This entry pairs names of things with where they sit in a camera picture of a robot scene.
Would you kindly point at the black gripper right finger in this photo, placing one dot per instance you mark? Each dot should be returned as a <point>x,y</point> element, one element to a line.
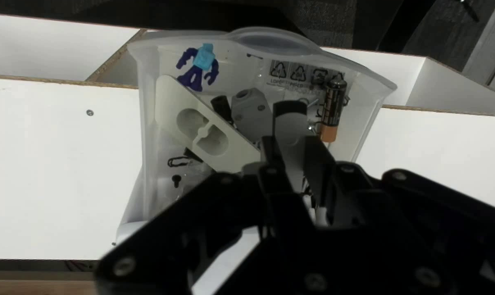
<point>421,235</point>

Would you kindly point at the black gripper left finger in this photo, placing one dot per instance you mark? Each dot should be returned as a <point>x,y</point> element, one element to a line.
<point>203,230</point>

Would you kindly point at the translucent plastic drawer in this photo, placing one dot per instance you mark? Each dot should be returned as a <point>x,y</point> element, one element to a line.
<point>149,108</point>

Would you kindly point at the small black screw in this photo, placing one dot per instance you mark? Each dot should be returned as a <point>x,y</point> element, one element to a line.
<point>175,180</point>

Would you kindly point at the white plastic holder piece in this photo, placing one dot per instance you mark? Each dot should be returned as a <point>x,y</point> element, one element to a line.
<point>203,128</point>

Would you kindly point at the black and copper battery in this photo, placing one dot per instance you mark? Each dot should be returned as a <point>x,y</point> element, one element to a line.
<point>333,103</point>

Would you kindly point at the blue toy figure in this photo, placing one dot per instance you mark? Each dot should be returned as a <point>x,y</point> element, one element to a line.
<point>195,67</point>

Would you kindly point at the white shelf unit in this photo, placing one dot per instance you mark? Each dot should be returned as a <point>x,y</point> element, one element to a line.
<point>51,164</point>

